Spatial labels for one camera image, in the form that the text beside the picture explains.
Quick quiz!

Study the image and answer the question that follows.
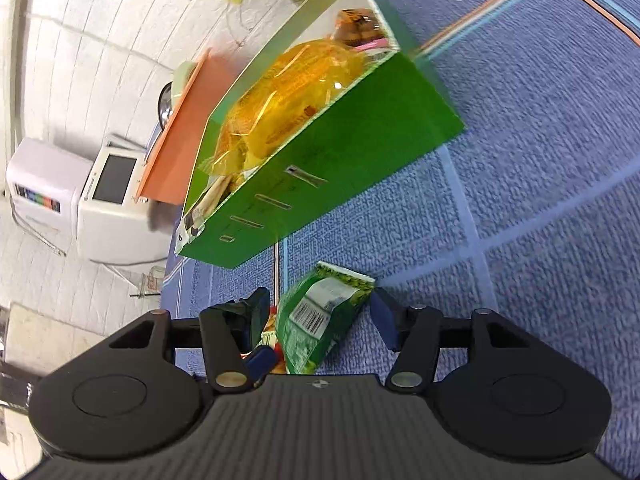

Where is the green snack packet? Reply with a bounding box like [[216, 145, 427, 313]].
[[275, 261, 377, 376]]

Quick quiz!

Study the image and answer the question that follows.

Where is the green cardboard box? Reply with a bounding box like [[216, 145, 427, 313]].
[[175, 0, 468, 269]]

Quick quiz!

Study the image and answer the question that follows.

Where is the clear glass cup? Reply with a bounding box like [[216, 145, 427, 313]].
[[130, 265, 166, 298]]

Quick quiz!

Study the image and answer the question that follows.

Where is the metal bowl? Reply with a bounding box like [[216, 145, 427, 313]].
[[156, 82, 176, 128]]

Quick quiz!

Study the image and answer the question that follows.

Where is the white appliance with colour label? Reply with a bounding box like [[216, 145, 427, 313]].
[[5, 137, 93, 233]]

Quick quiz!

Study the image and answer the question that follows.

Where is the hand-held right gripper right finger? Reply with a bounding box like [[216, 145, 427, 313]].
[[369, 287, 536, 392]]

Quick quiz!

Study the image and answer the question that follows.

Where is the brown snack packet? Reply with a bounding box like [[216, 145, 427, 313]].
[[332, 7, 386, 46]]

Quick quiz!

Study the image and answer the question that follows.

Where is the yellow red snack packet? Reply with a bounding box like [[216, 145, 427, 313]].
[[260, 305, 288, 373]]

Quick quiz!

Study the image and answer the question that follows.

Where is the orange plastic basin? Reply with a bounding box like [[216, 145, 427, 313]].
[[135, 47, 241, 206]]

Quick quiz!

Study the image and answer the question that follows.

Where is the white appliance with screen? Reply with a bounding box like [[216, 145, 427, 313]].
[[77, 132, 173, 266]]

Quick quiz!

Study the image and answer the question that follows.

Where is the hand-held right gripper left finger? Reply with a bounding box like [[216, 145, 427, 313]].
[[107, 287, 273, 392]]

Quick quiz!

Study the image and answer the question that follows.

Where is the clear yellow snack bag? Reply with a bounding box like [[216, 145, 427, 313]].
[[212, 37, 368, 178]]

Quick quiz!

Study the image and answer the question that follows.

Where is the pale green tape roll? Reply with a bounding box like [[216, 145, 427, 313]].
[[170, 60, 201, 96]]

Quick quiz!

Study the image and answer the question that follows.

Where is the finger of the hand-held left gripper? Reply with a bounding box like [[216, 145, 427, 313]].
[[242, 346, 279, 378]]

